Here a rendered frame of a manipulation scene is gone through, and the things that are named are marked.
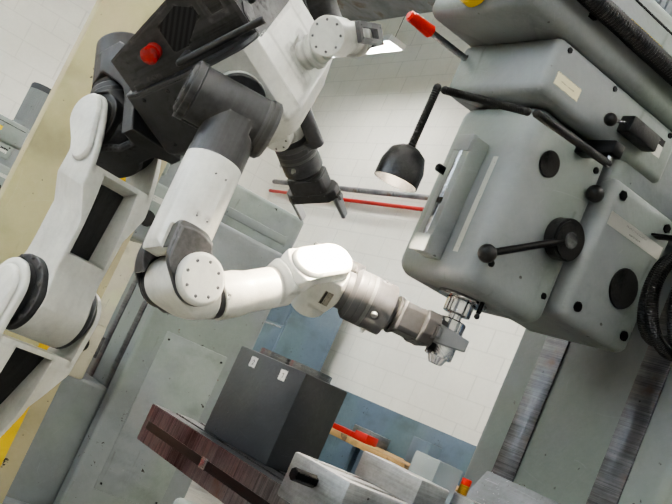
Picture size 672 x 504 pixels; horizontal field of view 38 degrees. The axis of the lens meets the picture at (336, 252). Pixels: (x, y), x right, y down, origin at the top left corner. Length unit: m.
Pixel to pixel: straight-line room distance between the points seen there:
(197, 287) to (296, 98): 0.40
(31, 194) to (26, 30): 7.62
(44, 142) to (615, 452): 1.96
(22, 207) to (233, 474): 1.52
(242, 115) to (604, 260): 0.65
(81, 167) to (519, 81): 0.79
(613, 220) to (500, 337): 6.09
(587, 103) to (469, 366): 6.32
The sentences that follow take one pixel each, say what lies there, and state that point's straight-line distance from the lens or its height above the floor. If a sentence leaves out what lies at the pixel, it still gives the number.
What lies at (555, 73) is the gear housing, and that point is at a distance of 1.59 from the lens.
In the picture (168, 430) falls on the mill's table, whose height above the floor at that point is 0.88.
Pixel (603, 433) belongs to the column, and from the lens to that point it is 1.85.
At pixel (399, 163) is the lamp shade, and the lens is 1.50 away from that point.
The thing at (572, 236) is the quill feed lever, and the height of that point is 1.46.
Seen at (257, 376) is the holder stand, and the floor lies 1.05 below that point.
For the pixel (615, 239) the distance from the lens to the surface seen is 1.70.
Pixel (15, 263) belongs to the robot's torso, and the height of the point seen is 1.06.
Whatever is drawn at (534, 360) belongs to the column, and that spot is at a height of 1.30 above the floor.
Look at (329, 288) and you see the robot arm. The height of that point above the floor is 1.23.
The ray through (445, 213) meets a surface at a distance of 1.58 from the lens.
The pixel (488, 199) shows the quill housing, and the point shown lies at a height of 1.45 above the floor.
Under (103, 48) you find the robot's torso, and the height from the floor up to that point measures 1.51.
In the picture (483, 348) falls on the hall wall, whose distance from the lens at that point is 7.84.
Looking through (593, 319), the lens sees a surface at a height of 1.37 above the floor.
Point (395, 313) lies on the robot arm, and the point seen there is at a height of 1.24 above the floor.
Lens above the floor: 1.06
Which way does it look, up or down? 8 degrees up
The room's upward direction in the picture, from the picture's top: 24 degrees clockwise
